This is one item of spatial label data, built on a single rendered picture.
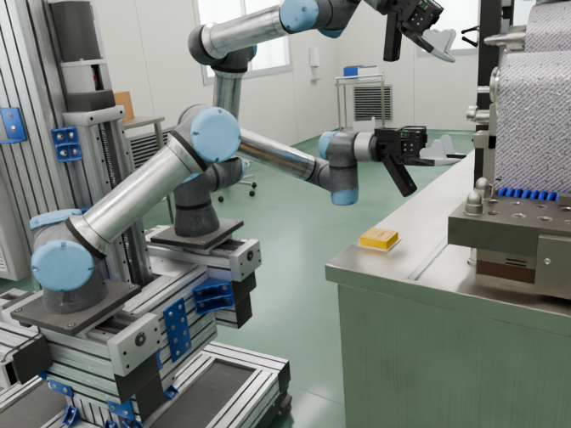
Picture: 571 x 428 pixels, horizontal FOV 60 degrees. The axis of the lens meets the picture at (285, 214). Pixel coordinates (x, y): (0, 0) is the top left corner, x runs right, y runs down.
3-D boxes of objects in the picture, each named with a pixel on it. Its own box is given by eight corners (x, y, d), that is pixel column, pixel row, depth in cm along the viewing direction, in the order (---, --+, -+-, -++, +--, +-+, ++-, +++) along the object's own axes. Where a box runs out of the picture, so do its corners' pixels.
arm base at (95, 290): (31, 307, 121) (19, 271, 118) (80, 280, 134) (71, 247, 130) (72, 318, 114) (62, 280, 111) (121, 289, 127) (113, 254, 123)
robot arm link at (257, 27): (164, 30, 137) (300, -20, 105) (194, 28, 145) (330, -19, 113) (174, 72, 140) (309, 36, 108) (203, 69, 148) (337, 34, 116)
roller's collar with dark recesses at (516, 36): (511, 51, 129) (512, 25, 127) (536, 49, 126) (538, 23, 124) (505, 53, 125) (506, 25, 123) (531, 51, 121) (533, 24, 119)
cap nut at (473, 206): (466, 208, 99) (467, 187, 98) (485, 211, 97) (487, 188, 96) (461, 214, 97) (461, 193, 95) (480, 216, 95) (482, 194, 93)
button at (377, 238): (372, 235, 124) (372, 227, 123) (398, 239, 120) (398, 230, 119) (359, 245, 119) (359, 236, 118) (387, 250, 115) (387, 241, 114)
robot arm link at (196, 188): (166, 203, 161) (160, 162, 156) (198, 192, 170) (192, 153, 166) (190, 208, 153) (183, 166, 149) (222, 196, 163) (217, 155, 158)
